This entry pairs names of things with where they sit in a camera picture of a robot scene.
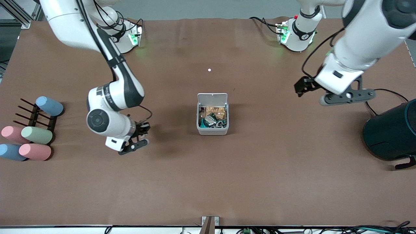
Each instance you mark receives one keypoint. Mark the brown snack wrapper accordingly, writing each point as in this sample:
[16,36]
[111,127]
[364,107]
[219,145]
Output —
[219,111]

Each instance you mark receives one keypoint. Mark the pink plastic cup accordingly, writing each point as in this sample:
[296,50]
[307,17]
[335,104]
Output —
[11,134]
[35,152]

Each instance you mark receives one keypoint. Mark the silver foil wrapper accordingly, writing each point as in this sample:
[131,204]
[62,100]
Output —
[209,120]

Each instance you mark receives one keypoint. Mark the dark teal cylindrical bin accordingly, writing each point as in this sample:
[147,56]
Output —
[390,133]

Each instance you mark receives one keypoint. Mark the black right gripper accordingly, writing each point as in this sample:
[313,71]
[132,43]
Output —
[140,128]

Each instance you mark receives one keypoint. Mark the large table cover mat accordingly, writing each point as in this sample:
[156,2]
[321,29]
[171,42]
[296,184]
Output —
[162,182]

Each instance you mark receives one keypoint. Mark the metal table edge bracket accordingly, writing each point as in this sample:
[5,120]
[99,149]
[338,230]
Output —
[210,224]

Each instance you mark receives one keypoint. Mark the black peg cup rack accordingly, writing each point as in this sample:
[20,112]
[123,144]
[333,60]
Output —
[34,115]

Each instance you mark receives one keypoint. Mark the small white lidded trash bin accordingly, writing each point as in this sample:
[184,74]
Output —
[213,131]

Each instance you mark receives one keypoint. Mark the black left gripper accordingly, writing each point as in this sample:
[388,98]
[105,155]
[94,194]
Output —
[308,84]

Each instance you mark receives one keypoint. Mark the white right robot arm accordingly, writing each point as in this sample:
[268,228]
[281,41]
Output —
[97,121]

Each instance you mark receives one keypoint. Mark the teal plastic wrapper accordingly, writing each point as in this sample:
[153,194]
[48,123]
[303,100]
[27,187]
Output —
[203,123]

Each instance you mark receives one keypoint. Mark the green plastic cup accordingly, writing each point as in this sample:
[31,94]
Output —
[36,135]

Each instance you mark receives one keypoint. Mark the blue plastic cup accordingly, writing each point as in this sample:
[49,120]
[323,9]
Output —
[49,106]
[11,152]

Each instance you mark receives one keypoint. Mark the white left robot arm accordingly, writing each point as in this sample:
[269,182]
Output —
[364,39]

